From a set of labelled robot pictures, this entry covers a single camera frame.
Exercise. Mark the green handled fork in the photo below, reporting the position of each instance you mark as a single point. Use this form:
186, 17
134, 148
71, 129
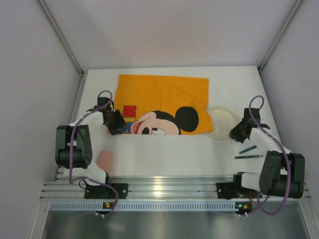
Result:
248, 149

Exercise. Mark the right aluminium corner post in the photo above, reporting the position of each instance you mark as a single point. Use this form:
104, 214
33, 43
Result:
281, 33

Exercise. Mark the white round plate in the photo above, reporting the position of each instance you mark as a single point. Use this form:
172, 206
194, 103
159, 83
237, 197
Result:
223, 121

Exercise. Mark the aluminium corner post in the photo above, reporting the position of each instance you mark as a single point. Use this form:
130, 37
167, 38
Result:
281, 33
59, 34

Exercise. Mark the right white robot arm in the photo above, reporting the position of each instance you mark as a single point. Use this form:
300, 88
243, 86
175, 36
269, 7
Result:
282, 173

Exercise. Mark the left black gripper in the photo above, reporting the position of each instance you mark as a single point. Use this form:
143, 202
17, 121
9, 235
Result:
117, 122

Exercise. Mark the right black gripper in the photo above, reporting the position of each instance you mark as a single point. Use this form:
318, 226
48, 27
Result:
237, 132

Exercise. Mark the perforated cable duct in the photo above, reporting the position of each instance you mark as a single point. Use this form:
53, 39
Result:
152, 206

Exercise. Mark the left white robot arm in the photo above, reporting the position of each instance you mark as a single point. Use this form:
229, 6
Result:
74, 150

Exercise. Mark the left aluminium corner post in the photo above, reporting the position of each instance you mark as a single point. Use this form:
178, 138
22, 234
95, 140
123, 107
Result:
59, 34

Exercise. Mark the green handled spoon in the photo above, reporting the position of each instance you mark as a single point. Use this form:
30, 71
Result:
248, 156

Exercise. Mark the pink plastic cup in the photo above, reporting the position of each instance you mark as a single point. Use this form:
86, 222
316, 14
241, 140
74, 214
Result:
105, 161

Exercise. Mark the aluminium mounting rail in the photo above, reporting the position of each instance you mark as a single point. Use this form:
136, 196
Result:
157, 188

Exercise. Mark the orange Mickey Mouse placemat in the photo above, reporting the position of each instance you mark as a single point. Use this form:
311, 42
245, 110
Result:
163, 105

